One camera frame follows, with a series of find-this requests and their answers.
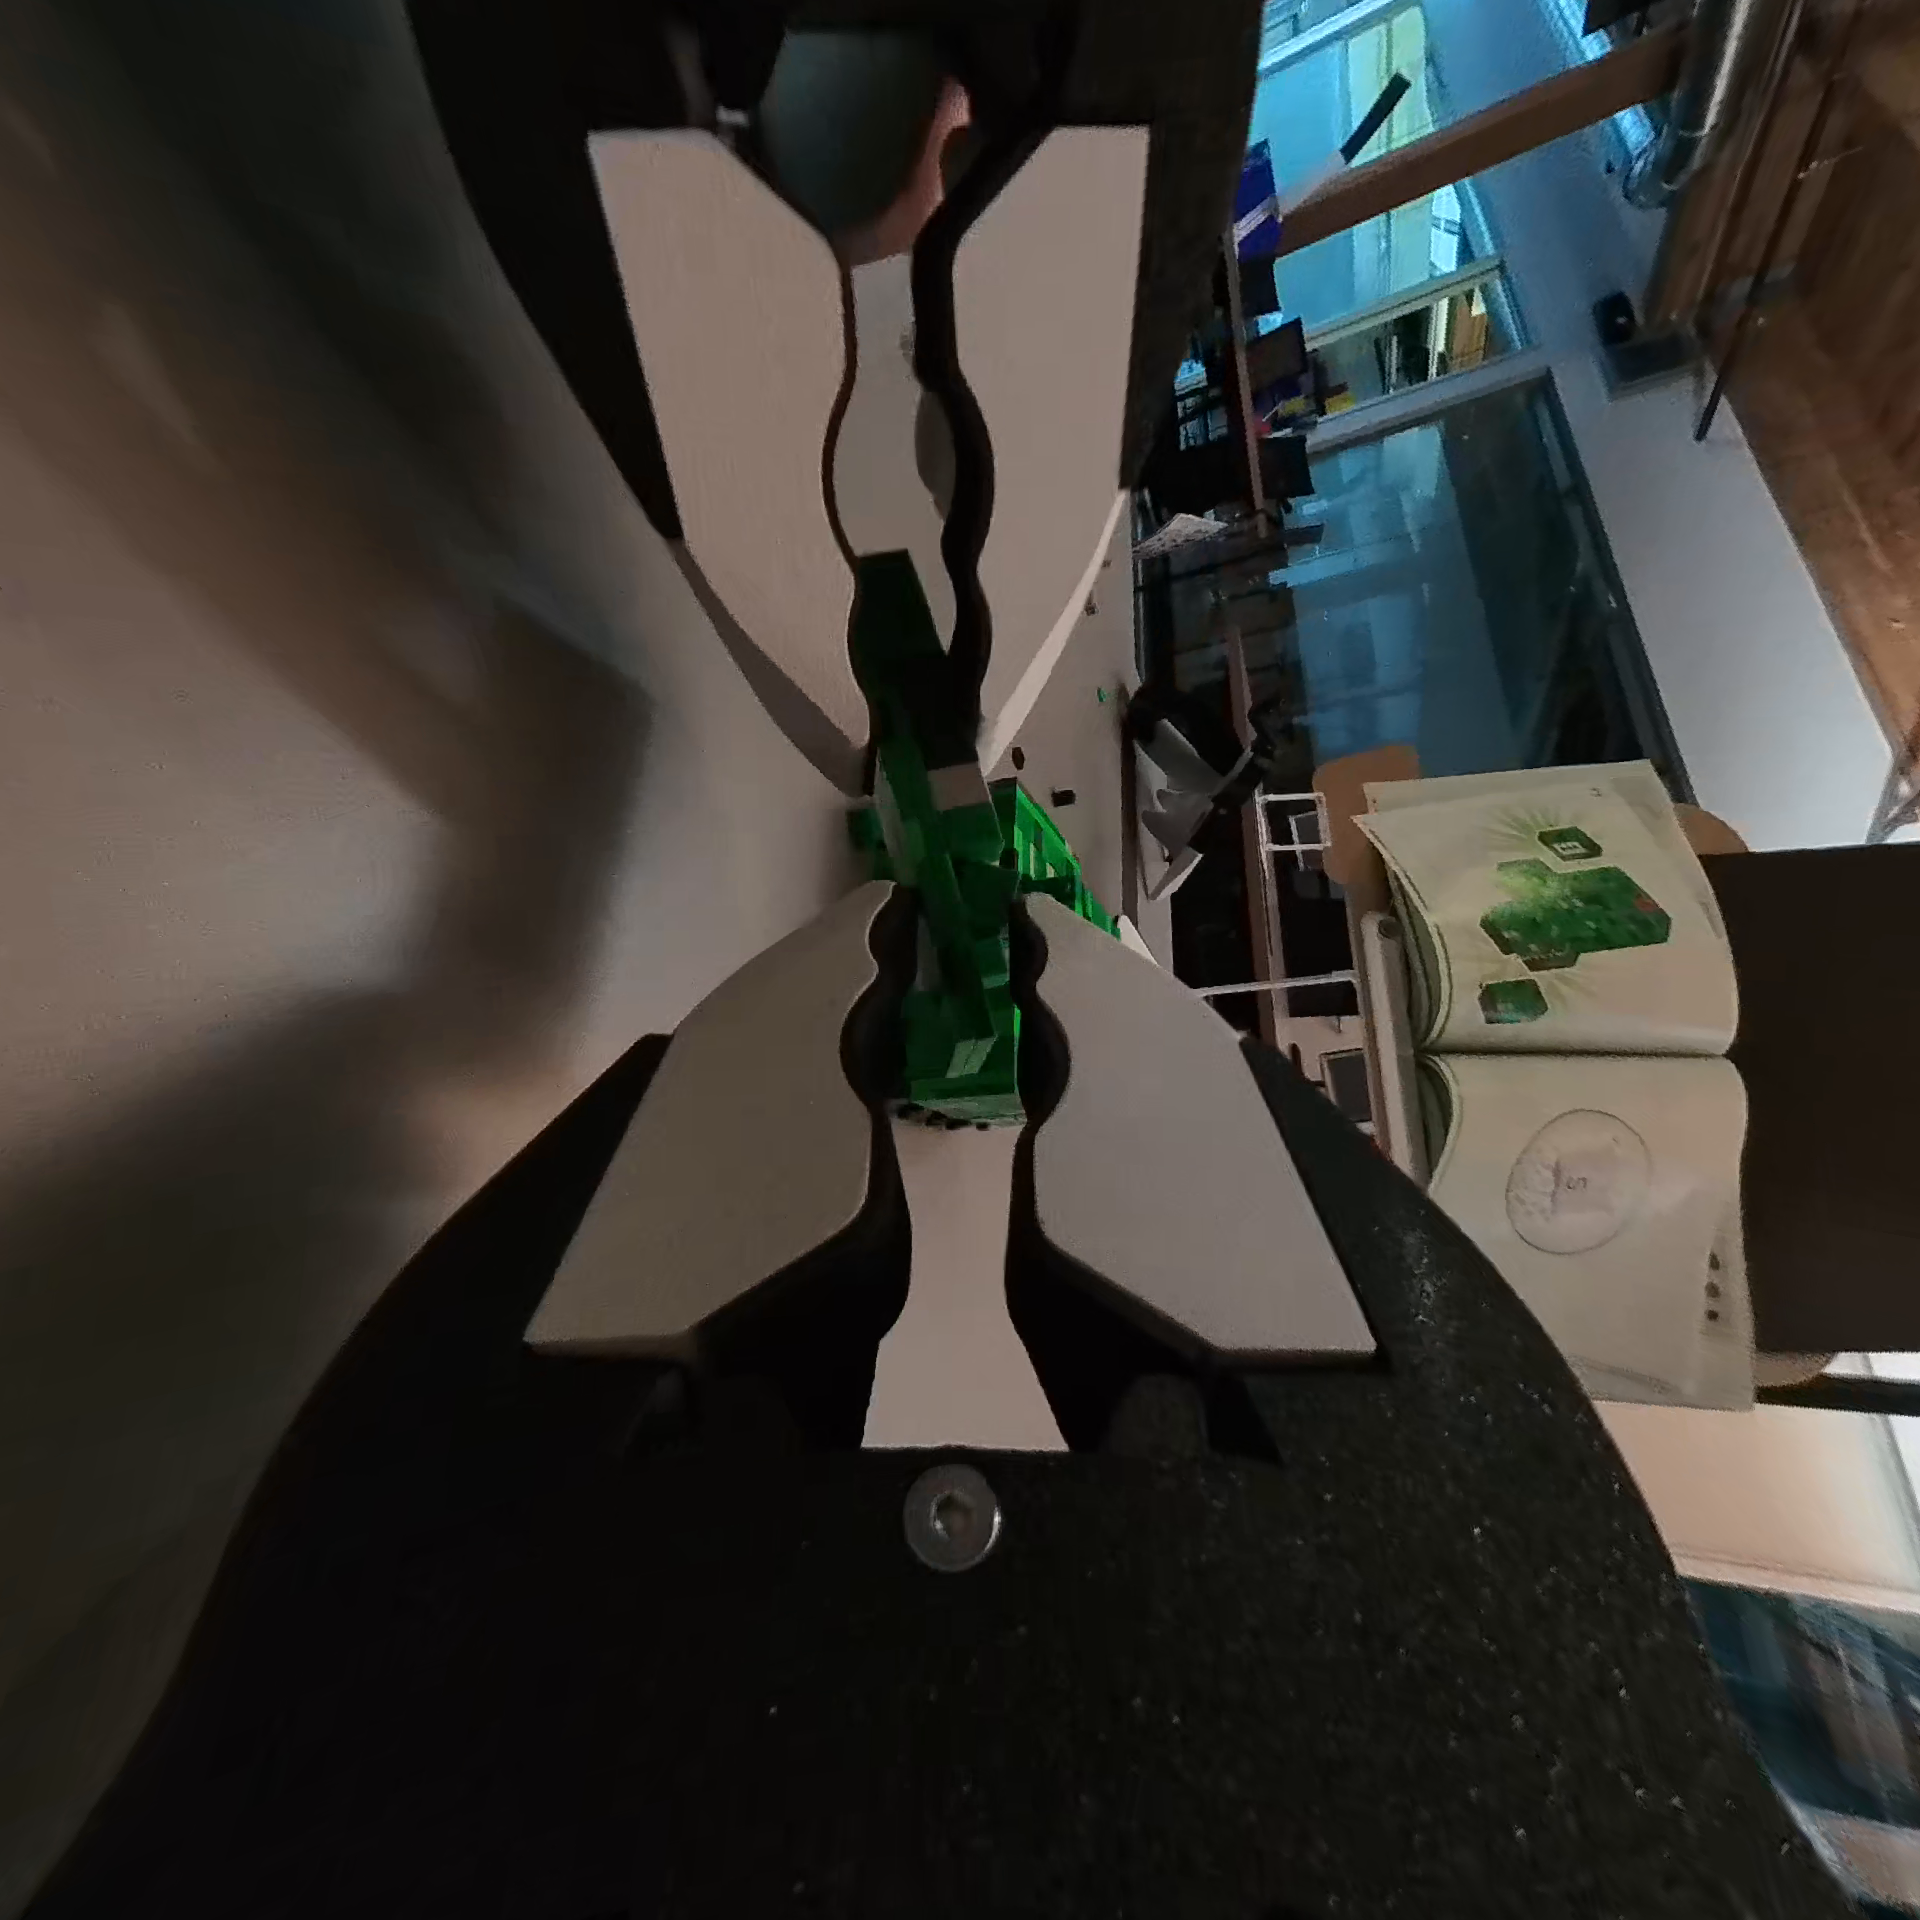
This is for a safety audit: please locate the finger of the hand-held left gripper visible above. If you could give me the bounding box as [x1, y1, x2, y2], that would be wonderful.
[903, 118, 1155, 740]
[588, 128, 882, 794]

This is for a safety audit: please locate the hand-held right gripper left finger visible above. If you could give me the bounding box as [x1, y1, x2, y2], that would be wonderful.
[527, 879, 915, 1403]

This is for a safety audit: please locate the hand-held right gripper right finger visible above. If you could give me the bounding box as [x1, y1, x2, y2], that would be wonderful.
[1008, 901, 1384, 1374]

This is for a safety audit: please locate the green lego baseplate assembly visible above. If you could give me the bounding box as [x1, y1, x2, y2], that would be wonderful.
[844, 550, 1130, 1136]

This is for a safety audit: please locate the lego instruction booklet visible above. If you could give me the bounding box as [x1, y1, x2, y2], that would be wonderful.
[1354, 759, 1759, 1412]

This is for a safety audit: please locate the person's left hand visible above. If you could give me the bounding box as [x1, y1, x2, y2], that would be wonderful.
[758, 30, 980, 242]

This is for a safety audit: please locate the silver air duct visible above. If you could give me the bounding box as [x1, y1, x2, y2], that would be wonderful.
[1628, 0, 1778, 204]

